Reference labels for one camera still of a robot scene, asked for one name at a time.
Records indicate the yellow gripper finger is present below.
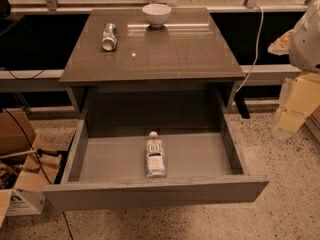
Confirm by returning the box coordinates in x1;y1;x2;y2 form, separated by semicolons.
271;73;320;139
268;30;293;56

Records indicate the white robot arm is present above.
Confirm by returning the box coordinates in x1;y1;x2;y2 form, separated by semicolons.
268;0;320;139

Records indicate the grey cabinet with glossy top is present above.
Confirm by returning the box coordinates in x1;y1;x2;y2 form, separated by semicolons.
60;8;244;137

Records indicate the grey open top drawer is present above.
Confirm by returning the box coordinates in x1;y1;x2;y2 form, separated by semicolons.
43;90;268;211

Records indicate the white ceramic bowl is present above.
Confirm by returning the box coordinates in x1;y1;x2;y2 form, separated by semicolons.
142;3;171;27

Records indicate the crushed silver soda can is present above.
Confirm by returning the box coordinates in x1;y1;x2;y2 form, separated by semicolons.
102;23;118;52

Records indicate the open cardboard box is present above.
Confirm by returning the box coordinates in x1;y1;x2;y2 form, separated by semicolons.
0;112;62;225

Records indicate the white cable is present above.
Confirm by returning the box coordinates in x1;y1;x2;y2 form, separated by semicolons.
235;4;265;94

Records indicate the black cable on floor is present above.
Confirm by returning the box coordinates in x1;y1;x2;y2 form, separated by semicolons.
2;107;75;240

